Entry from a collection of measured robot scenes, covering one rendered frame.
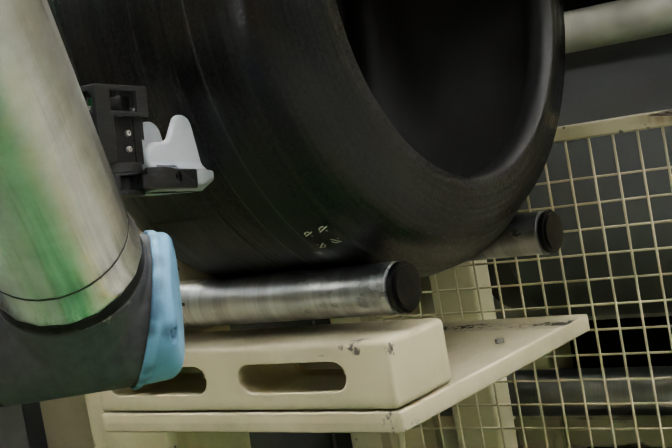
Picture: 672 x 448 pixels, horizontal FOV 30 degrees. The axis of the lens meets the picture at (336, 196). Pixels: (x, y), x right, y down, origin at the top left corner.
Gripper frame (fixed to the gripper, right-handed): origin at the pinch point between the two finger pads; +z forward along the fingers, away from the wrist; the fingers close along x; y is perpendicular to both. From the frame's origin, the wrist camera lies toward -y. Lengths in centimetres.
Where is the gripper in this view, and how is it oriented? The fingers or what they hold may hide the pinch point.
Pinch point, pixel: (200, 185)
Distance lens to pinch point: 102.8
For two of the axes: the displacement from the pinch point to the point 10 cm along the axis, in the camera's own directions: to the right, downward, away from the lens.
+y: -1.0, -9.9, 0.5
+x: -8.0, 1.1, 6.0
